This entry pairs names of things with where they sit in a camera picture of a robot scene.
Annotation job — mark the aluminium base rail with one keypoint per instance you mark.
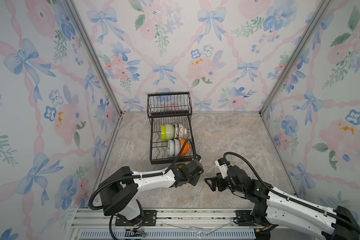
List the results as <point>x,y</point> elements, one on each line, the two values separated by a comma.
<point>171,224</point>

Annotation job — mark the black wire dish rack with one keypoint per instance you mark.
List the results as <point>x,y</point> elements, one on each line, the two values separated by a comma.
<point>170,118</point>

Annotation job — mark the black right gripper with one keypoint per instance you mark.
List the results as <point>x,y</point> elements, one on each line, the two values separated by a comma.
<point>218,178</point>

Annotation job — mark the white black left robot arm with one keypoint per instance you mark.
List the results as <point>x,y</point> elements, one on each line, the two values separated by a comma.
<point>118,190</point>

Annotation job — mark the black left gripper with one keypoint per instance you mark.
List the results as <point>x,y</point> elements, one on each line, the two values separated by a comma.
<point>196,179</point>

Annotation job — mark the blue yellow patterned bowl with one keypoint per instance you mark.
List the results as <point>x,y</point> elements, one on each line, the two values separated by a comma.
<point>178,131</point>

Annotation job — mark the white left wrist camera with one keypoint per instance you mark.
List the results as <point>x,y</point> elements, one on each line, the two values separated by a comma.
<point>198,156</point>

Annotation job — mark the teal striped bowl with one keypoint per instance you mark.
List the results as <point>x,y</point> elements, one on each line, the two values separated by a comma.
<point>171,148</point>

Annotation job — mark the pink striped bowl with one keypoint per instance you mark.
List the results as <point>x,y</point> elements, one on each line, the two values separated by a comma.
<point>178,146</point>

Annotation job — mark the lime green bowl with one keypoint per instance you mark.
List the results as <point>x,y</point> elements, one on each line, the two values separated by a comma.
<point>163,133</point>

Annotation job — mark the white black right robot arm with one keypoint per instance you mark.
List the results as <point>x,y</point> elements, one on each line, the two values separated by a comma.
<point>273,207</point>

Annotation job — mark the aluminium corner post right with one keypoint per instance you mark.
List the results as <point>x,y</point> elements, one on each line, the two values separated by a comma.
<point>300,47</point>

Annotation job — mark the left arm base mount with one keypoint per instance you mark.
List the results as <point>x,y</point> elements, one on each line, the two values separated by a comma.
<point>147,218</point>

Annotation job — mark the aluminium corner post left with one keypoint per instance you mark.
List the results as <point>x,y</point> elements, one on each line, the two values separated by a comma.
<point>83,34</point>

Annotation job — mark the orange white bowl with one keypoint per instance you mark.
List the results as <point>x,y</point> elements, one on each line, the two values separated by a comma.
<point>184,146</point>

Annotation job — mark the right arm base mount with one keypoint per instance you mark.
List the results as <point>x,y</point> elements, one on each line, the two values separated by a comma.
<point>251,218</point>

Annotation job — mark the aluminium corner post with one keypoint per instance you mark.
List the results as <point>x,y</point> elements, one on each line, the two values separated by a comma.
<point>300,47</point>
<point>83,34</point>

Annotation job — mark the white maroon patterned bowl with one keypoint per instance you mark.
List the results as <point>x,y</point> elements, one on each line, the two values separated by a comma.
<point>182,131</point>

